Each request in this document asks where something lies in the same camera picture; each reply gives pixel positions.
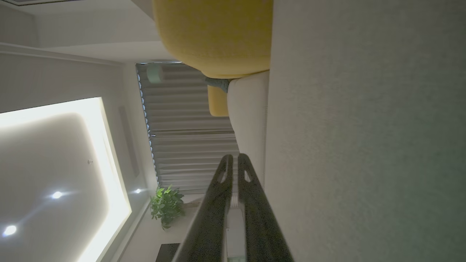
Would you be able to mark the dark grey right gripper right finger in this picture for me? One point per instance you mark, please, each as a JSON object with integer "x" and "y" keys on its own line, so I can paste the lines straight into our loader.
{"x": 262, "y": 229}

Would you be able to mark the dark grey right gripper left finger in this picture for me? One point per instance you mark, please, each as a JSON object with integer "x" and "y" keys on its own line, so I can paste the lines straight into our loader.
{"x": 209, "y": 225}

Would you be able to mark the green leafy house plant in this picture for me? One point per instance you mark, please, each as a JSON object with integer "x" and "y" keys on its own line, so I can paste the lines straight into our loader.
{"x": 165, "y": 207}

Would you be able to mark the grey pleated curtain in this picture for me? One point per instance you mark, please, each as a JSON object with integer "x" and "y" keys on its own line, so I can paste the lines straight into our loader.
{"x": 182, "y": 120}

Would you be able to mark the dark teal throw pillow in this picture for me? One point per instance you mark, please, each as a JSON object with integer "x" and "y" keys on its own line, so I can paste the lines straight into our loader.
{"x": 218, "y": 83}

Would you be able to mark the mint green floor lamp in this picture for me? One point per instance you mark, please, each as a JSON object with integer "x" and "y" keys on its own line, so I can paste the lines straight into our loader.
{"x": 154, "y": 74}

